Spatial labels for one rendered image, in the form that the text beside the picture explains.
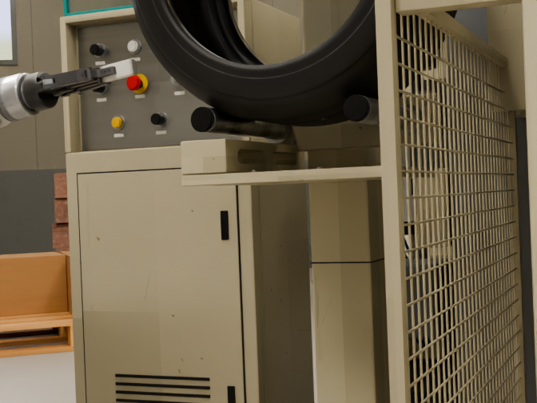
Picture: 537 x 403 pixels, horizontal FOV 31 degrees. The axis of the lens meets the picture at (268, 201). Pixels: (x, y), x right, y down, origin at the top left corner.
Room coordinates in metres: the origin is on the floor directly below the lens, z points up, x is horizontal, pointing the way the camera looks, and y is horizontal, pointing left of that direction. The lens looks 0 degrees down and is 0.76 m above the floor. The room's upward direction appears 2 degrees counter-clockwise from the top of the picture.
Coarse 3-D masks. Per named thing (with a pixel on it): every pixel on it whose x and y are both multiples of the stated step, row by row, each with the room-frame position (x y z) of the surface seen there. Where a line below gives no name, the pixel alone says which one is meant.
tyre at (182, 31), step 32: (160, 0) 1.66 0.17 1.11; (192, 0) 1.91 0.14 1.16; (224, 0) 1.92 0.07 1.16; (160, 32) 1.66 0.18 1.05; (192, 32) 1.90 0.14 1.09; (224, 32) 1.92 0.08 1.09; (352, 32) 1.53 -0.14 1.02; (416, 32) 1.55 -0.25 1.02; (192, 64) 1.64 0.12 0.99; (224, 64) 1.61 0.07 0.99; (256, 64) 1.89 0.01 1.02; (288, 64) 1.57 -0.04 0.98; (320, 64) 1.55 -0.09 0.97; (352, 64) 1.54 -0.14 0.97; (224, 96) 1.63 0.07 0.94; (256, 96) 1.60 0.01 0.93; (288, 96) 1.58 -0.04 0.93; (320, 96) 1.58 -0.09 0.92
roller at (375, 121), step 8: (352, 96) 1.56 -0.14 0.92; (360, 96) 1.56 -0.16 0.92; (344, 104) 1.57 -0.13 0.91; (352, 104) 1.56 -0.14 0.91; (360, 104) 1.55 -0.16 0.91; (368, 104) 1.55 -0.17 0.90; (376, 104) 1.60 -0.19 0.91; (344, 112) 1.57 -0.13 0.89; (352, 112) 1.56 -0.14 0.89; (360, 112) 1.55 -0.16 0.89; (368, 112) 1.55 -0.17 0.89; (376, 112) 1.59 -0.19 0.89; (400, 112) 1.73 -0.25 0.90; (408, 112) 1.79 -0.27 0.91; (352, 120) 1.56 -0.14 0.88; (360, 120) 1.56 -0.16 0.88; (368, 120) 1.58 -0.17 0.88; (376, 120) 1.62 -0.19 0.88; (400, 120) 1.74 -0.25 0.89; (400, 128) 1.79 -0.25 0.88; (408, 128) 1.83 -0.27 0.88
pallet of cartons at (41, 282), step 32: (0, 256) 5.46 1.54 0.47; (32, 256) 5.33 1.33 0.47; (64, 256) 5.36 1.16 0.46; (0, 288) 5.23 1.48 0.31; (32, 288) 5.29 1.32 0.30; (64, 288) 5.36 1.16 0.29; (0, 320) 5.16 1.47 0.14; (32, 320) 5.04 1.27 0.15; (64, 320) 4.98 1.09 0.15; (0, 352) 4.83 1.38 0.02; (32, 352) 4.85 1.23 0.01
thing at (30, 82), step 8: (40, 72) 1.89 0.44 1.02; (24, 80) 1.88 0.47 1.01; (32, 80) 1.87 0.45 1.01; (40, 80) 1.88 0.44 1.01; (24, 88) 1.87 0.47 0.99; (32, 88) 1.87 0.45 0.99; (40, 88) 1.86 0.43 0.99; (56, 88) 1.86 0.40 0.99; (64, 88) 1.86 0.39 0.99; (24, 96) 1.88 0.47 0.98; (32, 96) 1.87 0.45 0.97; (40, 96) 1.88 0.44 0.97; (48, 96) 1.89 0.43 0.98; (56, 96) 1.92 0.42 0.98; (32, 104) 1.88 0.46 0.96; (40, 104) 1.88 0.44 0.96; (48, 104) 1.89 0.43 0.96
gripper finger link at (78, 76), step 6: (66, 72) 1.82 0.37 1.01; (72, 72) 1.82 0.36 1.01; (78, 72) 1.82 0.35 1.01; (84, 72) 1.82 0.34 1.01; (42, 78) 1.83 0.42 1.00; (48, 78) 1.83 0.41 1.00; (54, 78) 1.83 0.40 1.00; (60, 78) 1.83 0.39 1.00; (66, 78) 1.82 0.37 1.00; (72, 78) 1.82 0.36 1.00; (78, 78) 1.82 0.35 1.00; (84, 78) 1.82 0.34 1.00; (90, 78) 1.82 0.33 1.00; (48, 84) 1.83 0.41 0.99; (54, 84) 1.83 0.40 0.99; (60, 84) 1.83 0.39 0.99; (66, 84) 1.82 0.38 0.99; (72, 84) 1.83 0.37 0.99
